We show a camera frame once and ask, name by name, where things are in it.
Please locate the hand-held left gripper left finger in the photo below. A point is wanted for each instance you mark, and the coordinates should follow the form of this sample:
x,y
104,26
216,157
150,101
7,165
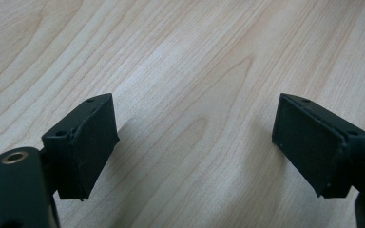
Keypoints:
x,y
85,148

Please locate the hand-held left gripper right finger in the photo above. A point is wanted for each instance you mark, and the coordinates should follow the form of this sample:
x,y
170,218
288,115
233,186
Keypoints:
x,y
313,148

